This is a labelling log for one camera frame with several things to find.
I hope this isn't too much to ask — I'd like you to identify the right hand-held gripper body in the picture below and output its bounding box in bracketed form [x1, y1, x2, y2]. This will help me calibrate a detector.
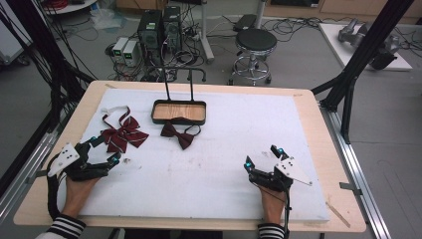
[248, 157, 314, 193]

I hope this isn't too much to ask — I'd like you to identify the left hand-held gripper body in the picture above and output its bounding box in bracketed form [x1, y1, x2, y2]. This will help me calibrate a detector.
[48, 140, 112, 182]

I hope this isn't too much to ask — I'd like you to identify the striped dark red bow tie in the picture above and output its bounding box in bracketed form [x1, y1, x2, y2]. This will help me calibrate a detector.
[101, 105, 150, 154]

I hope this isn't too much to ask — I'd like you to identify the plain dark red bow tie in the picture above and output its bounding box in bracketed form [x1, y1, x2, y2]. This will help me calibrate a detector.
[160, 120, 202, 150]

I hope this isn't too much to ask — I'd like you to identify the black rack with wooden tray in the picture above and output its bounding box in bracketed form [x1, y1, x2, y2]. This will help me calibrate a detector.
[150, 66, 208, 126]

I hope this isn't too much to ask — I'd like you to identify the person's left hand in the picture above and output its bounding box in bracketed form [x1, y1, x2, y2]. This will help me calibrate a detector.
[62, 176, 101, 219]

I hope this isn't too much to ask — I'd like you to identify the person's right hand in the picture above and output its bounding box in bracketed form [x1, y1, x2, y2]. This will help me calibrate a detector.
[258, 185, 287, 224]

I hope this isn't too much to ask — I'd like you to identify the white foam mat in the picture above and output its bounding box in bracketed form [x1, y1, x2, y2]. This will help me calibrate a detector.
[79, 87, 330, 224]

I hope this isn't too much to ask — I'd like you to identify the light wooden table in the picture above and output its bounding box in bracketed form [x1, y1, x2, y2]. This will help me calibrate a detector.
[13, 80, 367, 234]

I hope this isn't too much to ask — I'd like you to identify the thin wooden stick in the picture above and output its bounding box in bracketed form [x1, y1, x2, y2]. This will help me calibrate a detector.
[324, 201, 351, 229]

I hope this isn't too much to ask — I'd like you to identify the person's right striped sleeve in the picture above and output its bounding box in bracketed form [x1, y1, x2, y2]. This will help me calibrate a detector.
[257, 222, 287, 239]

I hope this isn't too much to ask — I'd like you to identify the person's striped sleeve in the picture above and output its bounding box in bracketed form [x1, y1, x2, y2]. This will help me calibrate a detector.
[35, 213, 88, 239]
[257, 222, 287, 239]

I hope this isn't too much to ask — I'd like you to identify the person's left striped sleeve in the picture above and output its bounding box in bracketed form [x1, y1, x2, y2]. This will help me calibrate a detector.
[35, 213, 88, 239]

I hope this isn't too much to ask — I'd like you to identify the white power supply unit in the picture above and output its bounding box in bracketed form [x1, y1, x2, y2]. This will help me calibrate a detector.
[122, 40, 141, 68]
[111, 36, 129, 63]

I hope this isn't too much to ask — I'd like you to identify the black round stool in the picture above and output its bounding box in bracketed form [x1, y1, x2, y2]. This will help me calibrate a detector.
[228, 27, 279, 87]

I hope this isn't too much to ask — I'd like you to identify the white platform board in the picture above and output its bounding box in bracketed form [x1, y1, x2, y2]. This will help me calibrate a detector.
[317, 22, 414, 72]

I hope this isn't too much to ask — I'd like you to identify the black computer tower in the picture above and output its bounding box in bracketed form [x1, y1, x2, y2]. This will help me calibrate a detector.
[136, 9, 164, 66]
[161, 5, 183, 54]

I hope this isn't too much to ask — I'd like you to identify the clear plastic bag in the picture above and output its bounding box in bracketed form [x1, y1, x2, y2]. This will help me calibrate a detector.
[90, 7, 128, 32]

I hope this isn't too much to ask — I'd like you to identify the black flat box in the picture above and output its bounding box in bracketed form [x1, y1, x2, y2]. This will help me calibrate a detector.
[233, 13, 259, 33]

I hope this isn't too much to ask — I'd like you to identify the round white table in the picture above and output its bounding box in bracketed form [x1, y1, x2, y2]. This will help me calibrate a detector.
[42, 0, 100, 16]

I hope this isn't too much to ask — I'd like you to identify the grey desk leg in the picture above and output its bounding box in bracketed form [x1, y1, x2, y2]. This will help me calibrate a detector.
[198, 0, 216, 65]

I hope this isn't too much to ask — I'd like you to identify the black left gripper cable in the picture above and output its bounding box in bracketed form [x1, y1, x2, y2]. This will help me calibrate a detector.
[46, 154, 69, 221]

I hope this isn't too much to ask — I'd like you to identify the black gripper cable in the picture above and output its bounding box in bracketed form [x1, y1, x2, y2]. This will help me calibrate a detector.
[258, 185, 293, 239]
[46, 154, 69, 221]

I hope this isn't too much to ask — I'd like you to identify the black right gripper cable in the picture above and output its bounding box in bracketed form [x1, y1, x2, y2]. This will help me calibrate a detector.
[258, 185, 293, 239]

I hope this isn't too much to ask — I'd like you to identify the aluminium rail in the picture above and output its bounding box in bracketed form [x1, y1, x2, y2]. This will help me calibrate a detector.
[318, 101, 393, 239]
[0, 127, 59, 220]

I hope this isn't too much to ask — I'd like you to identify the black cable bundle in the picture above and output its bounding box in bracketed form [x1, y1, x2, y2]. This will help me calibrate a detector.
[0, 0, 98, 133]

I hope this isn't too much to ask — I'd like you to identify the black metal frame strut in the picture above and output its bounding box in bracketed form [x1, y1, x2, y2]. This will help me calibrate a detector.
[311, 0, 416, 144]

